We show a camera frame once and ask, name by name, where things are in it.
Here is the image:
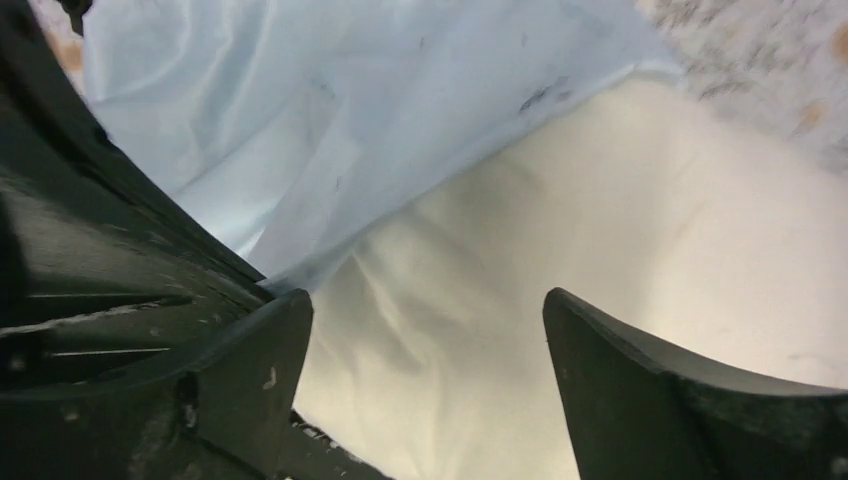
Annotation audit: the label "cream white pillow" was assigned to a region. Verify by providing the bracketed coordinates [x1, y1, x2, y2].
[294, 78, 847, 479]

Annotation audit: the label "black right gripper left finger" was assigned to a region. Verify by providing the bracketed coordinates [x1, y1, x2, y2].
[1, 290, 313, 479]

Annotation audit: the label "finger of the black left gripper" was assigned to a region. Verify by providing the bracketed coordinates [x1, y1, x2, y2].
[1, 1, 269, 389]

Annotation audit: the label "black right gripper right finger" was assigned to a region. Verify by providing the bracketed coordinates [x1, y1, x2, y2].
[543, 288, 847, 480]

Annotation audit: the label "floral patterned table mat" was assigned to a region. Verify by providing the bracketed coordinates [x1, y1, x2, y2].
[32, 1, 847, 171]

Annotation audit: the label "light blue pillowcase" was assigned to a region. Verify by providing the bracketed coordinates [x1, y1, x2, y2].
[83, 0, 683, 291]

